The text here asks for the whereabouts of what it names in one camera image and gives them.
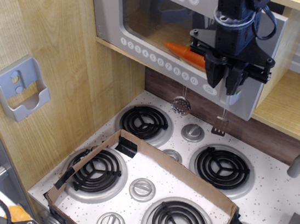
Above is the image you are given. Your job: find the silver hanging skimmer spoon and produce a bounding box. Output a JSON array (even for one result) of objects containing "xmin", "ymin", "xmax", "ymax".
[{"xmin": 171, "ymin": 86, "xmax": 191, "ymax": 117}]

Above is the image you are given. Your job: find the brown cardboard barrier frame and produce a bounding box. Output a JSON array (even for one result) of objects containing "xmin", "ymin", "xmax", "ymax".
[{"xmin": 45, "ymin": 130, "xmax": 241, "ymax": 224}]

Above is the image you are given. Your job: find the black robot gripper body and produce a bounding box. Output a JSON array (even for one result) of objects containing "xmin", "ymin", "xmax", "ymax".
[{"xmin": 190, "ymin": 0, "xmax": 277, "ymax": 83}]

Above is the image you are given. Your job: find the front left black burner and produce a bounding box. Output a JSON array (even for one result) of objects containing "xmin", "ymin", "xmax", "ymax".
[{"xmin": 65, "ymin": 148, "xmax": 128, "ymax": 204}]

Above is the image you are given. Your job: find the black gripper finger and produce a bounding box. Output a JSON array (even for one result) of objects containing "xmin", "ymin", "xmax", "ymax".
[
  {"xmin": 205, "ymin": 52, "xmax": 228, "ymax": 88},
  {"xmin": 225, "ymin": 64, "xmax": 248, "ymax": 96}
]

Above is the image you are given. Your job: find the silver hanging slotted spatula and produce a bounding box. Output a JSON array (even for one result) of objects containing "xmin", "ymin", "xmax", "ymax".
[{"xmin": 211, "ymin": 109, "xmax": 229, "ymax": 136}]

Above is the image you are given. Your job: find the back left black burner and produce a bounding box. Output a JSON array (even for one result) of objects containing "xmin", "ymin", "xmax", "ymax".
[{"xmin": 115, "ymin": 105, "xmax": 173, "ymax": 148}]

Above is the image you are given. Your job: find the back right black burner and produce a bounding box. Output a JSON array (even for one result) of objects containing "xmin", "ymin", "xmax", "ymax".
[{"xmin": 188, "ymin": 144, "xmax": 255, "ymax": 200}]

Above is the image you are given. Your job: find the centre silver stove knob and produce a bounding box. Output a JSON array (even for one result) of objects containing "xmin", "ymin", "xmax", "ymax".
[{"xmin": 129, "ymin": 178, "xmax": 156, "ymax": 203}]

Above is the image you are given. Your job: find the grey wall phone holder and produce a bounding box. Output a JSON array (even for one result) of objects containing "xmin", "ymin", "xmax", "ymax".
[{"xmin": 0, "ymin": 55, "xmax": 51, "ymax": 122}]

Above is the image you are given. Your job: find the orange toy carrot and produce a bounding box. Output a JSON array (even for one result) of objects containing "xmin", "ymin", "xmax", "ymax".
[{"xmin": 165, "ymin": 42, "xmax": 206, "ymax": 72}]

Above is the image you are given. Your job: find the silver toy microwave door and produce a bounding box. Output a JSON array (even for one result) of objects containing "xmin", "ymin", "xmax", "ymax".
[{"xmin": 94, "ymin": 0, "xmax": 288, "ymax": 120}]

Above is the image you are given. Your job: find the back silver stove knob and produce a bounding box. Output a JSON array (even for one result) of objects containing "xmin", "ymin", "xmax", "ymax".
[{"xmin": 181, "ymin": 124, "xmax": 205, "ymax": 143}]

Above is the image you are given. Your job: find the middle small silver knob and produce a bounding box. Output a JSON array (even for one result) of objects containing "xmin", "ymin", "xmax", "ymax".
[{"xmin": 162, "ymin": 149, "xmax": 183, "ymax": 164}]

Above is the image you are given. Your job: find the wooden shelf board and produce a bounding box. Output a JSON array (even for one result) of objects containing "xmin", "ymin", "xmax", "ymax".
[{"xmin": 96, "ymin": 38, "xmax": 300, "ymax": 148}]

